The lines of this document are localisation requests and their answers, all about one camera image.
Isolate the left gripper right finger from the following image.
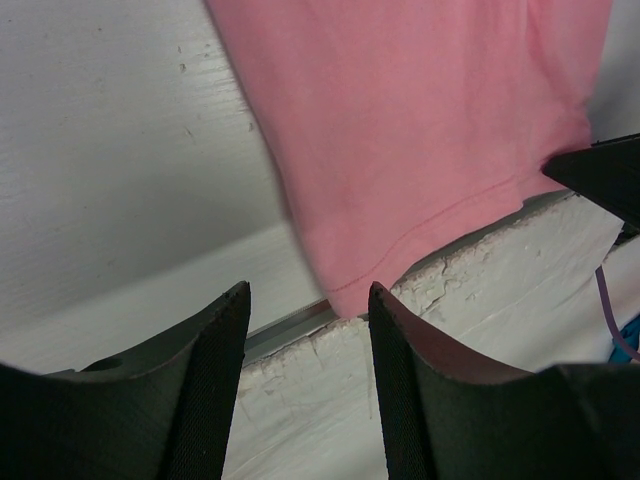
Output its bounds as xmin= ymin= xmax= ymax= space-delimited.
xmin=368 ymin=283 xmax=639 ymax=479

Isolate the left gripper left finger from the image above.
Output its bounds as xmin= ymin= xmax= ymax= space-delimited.
xmin=1 ymin=281 xmax=251 ymax=479

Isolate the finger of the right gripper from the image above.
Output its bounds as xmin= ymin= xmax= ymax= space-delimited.
xmin=542 ymin=134 xmax=640 ymax=246

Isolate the pink t shirt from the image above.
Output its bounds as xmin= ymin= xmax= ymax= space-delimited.
xmin=210 ymin=1 xmax=612 ymax=318

